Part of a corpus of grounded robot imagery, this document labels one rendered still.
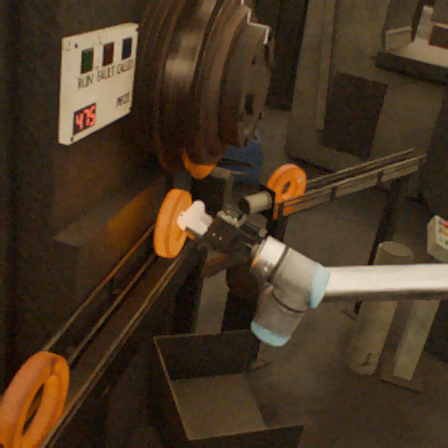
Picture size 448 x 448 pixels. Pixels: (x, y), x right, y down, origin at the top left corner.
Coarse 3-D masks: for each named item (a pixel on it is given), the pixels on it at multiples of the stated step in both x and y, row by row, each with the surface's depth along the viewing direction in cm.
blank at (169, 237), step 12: (180, 192) 136; (168, 204) 133; (180, 204) 135; (168, 216) 132; (156, 228) 132; (168, 228) 132; (180, 228) 142; (156, 240) 133; (168, 240) 133; (180, 240) 142; (156, 252) 137; (168, 252) 135
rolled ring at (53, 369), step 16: (48, 352) 102; (32, 368) 95; (48, 368) 97; (64, 368) 104; (16, 384) 93; (32, 384) 93; (48, 384) 105; (64, 384) 106; (16, 400) 92; (48, 400) 106; (64, 400) 108; (0, 416) 91; (16, 416) 91; (48, 416) 105; (0, 432) 91; (16, 432) 92; (32, 432) 103
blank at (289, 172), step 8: (280, 168) 197; (288, 168) 196; (296, 168) 198; (272, 176) 196; (280, 176) 195; (288, 176) 197; (296, 176) 200; (304, 176) 202; (272, 184) 195; (280, 184) 196; (296, 184) 202; (304, 184) 204; (280, 192) 198; (288, 192) 204; (296, 192) 203; (280, 200) 200; (288, 208) 204
